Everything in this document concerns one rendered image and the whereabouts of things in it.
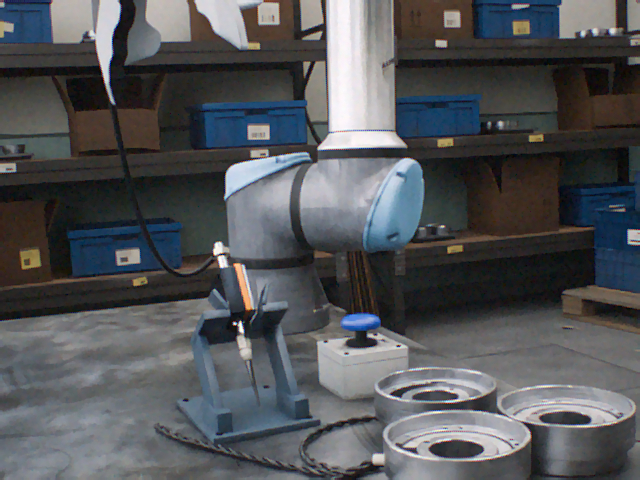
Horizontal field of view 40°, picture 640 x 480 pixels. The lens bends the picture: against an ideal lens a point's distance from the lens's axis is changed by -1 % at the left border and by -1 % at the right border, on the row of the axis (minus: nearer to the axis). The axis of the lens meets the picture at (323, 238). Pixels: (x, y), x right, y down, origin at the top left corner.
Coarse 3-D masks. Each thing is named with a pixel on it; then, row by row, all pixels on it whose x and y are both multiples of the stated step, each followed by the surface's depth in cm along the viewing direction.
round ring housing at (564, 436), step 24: (504, 408) 71; (528, 408) 72; (552, 408) 71; (576, 408) 70; (600, 408) 70; (624, 408) 69; (552, 432) 64; (576, 432) 63; (600, 432) 63; (624, 432) 64; (552, 456) 64; (576, 456) 63; (600, 456) 63; (624, 456) 66
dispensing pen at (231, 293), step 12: (216, 252) 84; (228, 252) 84; (216, 276) 82; (228, 276) 81; (216, 288) 83; (228, 288) 81; (240, 288) 81; (228, 300) 80; (240, 300) 80; (240, 312) 80; (228, 324) 82; (240, 324) 81; (240, 336) 80; (240, 348) 80; (252, 372) 79; (252, 384) 79
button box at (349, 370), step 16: (368, 336) 91; (320, 352) 90; (336, 352) 86; (352, 352) 86; (368, 352) 86; (384, 352) 86; (400, 352) 87; (320, 368) 91; (336, 368) 86; (352, 368) 85; (368, 368) 86; (384, 368) 86; (400, 368) 87; (336, 384) 87; (352, 384) 85; (368, 384) 86
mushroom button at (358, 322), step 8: (344, 320) 88; (352, 320) 87; (360, 320) 87; (368, 320) 87; (376, 320) 88; (344, 328) 88; (352, 328) 87; (360, 328) 87; (368, 328) 87; (376, 328) 88; (360, 336) 88
